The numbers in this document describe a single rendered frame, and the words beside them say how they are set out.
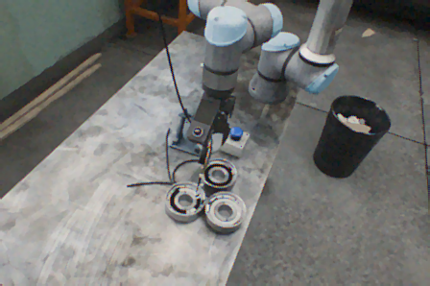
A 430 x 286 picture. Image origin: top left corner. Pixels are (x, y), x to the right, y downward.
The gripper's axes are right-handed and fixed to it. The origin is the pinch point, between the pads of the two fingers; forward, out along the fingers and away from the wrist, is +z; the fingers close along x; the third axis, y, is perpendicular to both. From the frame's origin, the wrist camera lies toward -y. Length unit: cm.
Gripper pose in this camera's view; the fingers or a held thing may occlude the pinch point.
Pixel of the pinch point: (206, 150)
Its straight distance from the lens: 83.3
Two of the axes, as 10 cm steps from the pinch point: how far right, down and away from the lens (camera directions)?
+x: -9.4, -3.1, 1.7
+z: -1.0, 6.9, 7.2
